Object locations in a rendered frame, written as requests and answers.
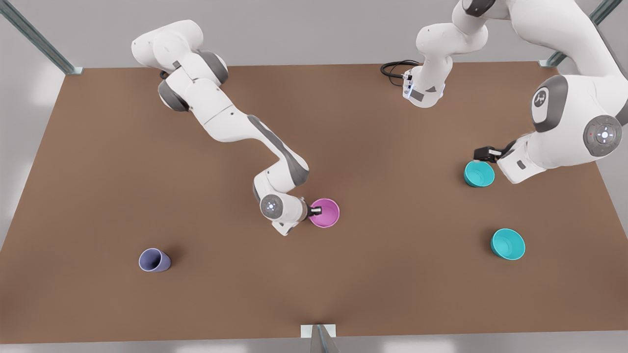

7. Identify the lavender purple cup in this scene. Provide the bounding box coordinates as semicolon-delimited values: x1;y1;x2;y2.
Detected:
138;248;172;272

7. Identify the teal blue bowl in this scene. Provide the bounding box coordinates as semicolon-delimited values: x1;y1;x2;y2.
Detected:
464;161;496;188
491;228;526;260

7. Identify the silver frame post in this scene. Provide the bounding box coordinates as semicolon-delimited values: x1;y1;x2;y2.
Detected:
539;0;624;68
300;324;340;353
0;0;84;76

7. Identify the pink bowl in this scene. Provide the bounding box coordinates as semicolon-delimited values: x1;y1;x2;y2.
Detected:
309;198;340;228

